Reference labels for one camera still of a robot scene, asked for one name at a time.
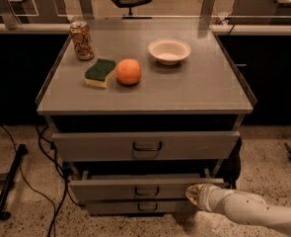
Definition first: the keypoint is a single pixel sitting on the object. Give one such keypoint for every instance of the black floor stand bar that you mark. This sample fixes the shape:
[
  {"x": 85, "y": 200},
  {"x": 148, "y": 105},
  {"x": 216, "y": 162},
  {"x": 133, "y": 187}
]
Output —
[{"x": 21, "y": 151}]

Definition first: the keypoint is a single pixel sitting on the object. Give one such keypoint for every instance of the grey metal drawer cabinet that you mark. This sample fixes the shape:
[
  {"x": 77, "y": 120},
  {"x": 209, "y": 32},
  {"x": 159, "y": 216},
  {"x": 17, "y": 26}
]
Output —
[{"x": 201, "y": 93}]

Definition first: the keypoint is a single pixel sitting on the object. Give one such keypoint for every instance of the orange fruit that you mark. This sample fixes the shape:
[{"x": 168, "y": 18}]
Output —
[{"x": 128, "y": 72}]

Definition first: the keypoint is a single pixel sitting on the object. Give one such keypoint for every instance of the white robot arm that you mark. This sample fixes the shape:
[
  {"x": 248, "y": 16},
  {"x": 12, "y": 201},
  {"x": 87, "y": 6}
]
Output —
[{"x": 240, "y": 207}]

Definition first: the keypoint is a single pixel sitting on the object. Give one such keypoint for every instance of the green yellow sponge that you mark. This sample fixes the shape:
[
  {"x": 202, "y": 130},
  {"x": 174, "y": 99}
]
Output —
[{"x": 100, "y": 73}]

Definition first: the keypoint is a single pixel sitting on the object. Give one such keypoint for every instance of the gold drink can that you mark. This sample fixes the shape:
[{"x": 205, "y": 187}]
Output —
[{"x": 80, "y": 36}]

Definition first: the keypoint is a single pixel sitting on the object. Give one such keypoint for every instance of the white bowl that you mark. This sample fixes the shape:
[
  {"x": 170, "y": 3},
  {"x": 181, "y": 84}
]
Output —
[{"x": 169, "y": 51}]

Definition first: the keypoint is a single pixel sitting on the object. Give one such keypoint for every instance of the grey top drawer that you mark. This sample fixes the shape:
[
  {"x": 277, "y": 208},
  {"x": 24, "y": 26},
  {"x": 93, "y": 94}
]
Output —
[{"x": 127, "y": 146}]

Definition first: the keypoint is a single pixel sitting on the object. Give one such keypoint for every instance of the clear acrylic barrier panel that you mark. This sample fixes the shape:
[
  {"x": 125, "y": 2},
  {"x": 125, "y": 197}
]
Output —
[{"x": 216, "y": 13}]

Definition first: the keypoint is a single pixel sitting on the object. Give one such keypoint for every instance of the grey drawer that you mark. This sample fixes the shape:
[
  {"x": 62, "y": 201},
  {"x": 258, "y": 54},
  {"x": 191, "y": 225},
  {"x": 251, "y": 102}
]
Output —
[
  {"x": 126, "y": 187},
  {"x": 141, "y": 207},
  {"x": 127, "y": 146}
]

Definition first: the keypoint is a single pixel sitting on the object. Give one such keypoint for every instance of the grey bottom drawer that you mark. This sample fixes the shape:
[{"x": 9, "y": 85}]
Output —
[{"x": 141, "y": 207}]

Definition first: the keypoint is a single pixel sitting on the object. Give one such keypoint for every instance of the wrapped gripper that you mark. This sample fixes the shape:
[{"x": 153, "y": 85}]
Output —
[{"x": 208, "y": 196}]

